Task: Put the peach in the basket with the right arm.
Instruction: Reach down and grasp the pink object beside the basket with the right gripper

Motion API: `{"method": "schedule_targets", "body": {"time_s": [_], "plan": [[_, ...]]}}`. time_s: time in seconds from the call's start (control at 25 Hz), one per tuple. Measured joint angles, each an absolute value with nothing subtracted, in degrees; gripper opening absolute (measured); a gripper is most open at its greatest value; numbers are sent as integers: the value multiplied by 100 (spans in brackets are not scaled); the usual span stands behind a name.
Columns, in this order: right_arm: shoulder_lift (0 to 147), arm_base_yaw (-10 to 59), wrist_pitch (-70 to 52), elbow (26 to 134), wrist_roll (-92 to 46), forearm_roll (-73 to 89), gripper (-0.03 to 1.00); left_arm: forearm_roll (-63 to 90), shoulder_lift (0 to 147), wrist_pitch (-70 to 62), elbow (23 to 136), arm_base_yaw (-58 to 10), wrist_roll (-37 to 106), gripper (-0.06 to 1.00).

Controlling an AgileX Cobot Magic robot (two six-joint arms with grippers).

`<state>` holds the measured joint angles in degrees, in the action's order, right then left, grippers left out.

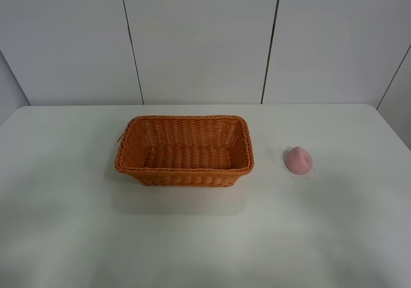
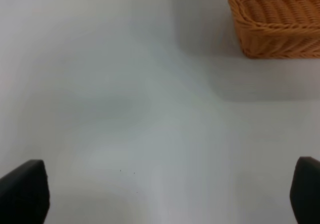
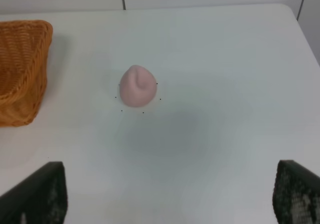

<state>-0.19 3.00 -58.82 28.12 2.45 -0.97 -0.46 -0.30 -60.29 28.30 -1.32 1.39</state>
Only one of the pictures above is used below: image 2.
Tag orange wicker basket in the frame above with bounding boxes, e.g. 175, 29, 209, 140
227, 0, 320, 58

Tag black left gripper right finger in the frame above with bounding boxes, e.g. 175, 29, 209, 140
289, 157, 320, 224

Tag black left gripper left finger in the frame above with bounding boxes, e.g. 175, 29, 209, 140
0, 160, 50, 224

